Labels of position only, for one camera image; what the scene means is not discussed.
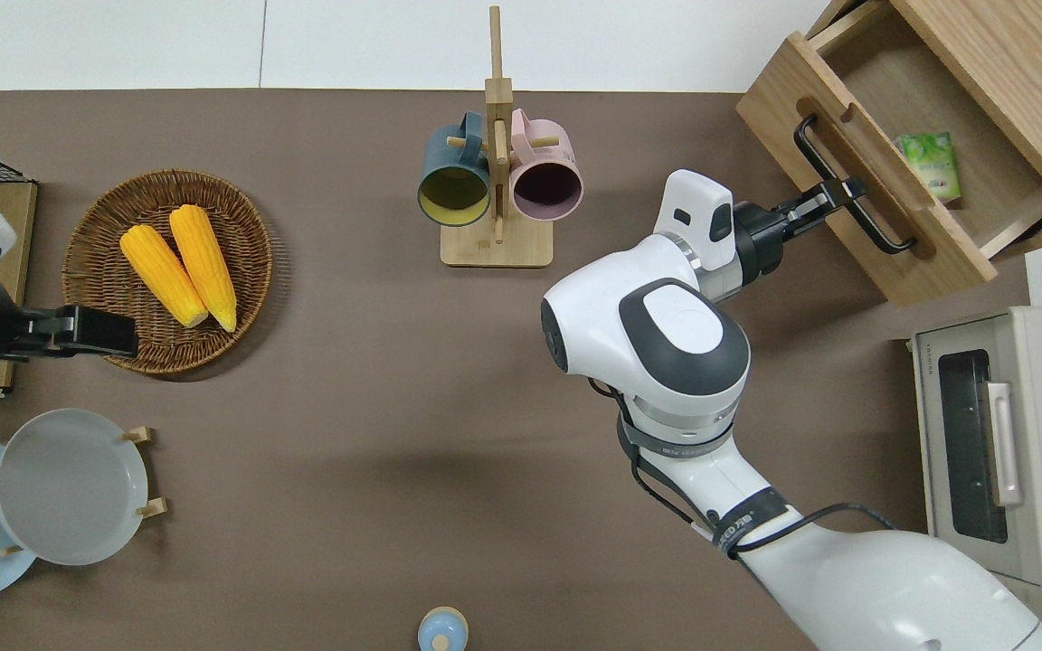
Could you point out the yellow corn cob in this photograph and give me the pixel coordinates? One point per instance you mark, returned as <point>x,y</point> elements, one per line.
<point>164,276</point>
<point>204,267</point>

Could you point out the light wooden cabinet box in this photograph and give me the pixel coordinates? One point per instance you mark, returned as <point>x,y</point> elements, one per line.
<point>1018,81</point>

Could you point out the wooden drawer cabinet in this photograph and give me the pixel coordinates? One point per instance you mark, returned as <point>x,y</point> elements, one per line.
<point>910,99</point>

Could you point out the grey plate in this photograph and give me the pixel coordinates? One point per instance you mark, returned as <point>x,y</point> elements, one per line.
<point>69,488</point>

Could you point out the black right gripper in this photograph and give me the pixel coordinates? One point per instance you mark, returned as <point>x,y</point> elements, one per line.
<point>761,240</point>

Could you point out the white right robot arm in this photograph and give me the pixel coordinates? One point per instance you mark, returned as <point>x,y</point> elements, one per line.
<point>693,334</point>

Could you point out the green tissue pack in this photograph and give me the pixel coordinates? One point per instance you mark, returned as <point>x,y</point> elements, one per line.
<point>930,167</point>

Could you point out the brown table mat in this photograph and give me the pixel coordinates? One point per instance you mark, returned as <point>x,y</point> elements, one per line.
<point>376,380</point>

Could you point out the pink mug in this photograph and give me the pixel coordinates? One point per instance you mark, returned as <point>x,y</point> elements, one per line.
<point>546,185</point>

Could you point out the small blue round button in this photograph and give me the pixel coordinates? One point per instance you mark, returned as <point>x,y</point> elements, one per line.
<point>442,631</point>

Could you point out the wooden plate rack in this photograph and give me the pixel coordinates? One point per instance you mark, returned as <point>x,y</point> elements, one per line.
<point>152,508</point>

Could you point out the wooden mug tree stand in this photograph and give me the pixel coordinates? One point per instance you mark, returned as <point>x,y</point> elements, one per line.
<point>497,249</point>

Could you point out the dark blue mug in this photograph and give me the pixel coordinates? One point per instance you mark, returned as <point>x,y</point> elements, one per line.
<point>454,190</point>

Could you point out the brown wicker basket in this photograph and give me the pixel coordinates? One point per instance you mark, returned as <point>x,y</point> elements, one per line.
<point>105,226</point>

